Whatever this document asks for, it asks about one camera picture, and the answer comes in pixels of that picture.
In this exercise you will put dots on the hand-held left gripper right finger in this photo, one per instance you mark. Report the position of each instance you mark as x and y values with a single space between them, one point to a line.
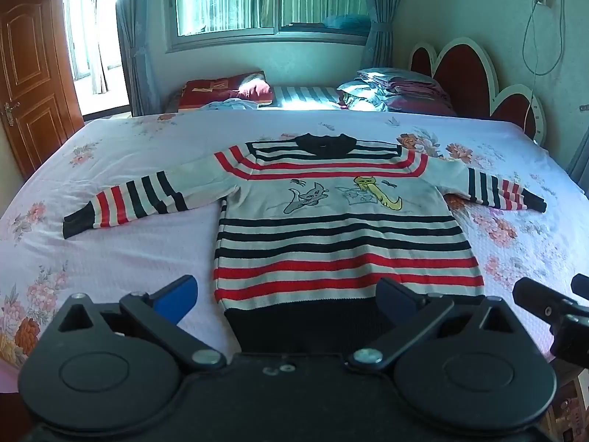
395 298

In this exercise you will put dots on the white sheer curtain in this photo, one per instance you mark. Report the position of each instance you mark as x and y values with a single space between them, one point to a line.
98 41

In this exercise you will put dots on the brown wooden door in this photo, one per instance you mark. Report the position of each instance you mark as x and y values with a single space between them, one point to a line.
32 87

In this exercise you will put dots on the sliding glass window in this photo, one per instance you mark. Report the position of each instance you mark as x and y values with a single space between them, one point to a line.
267 0

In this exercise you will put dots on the red folded blanket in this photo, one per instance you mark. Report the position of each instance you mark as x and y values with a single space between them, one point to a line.
216 88

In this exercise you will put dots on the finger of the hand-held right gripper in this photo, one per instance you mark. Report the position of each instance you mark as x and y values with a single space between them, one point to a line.
538 298
582 284

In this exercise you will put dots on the blue cloth on windowsill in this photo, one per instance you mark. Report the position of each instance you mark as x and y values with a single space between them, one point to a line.
347 21

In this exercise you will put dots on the stack of folded bedding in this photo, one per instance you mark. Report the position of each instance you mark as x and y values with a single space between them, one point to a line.
400 92

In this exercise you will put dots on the floral white bed sheet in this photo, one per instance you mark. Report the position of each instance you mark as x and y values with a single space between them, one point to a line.
138 248

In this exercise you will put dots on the striped knit cartoon sweater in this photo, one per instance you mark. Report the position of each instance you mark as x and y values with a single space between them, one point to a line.
331 239

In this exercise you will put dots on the grey-blue curtain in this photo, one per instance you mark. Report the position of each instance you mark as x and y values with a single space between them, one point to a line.
138 41
379 23

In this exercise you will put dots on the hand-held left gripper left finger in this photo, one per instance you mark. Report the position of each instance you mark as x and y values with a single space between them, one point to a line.
176 298

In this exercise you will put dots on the grey cloth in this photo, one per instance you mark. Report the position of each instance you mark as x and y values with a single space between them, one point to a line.
580 159

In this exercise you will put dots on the red heart-shaped headboard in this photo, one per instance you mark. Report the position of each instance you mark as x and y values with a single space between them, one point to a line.
464 76

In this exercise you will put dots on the striped bed sheet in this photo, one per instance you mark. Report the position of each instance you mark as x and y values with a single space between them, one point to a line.
306 95

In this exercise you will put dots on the light blue garment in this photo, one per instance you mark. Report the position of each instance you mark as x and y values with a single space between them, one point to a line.
225 105

